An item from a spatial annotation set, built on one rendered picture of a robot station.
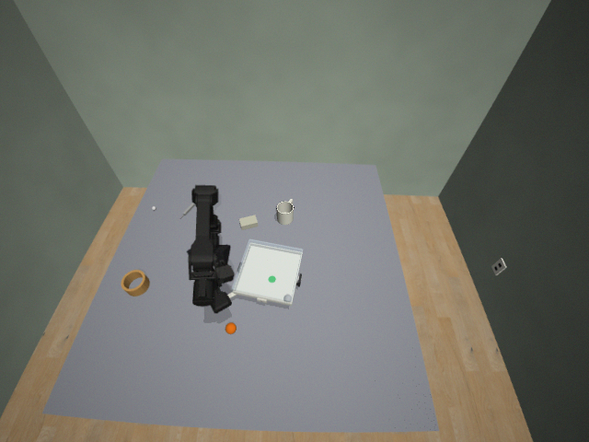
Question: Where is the small beige block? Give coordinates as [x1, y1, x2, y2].
[239, 215, 258, 230]

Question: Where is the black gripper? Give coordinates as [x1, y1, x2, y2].
[210, 276, 232, 313]

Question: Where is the tan tape roll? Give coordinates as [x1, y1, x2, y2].
[121, 270, 150, 297]

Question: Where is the orange ball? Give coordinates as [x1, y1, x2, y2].
[225, 323, 237, 334]

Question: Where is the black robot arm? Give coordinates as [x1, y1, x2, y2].
[188, 185, 235, 307]

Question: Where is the beige mug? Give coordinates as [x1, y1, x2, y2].
[277, 199, 294, 225]

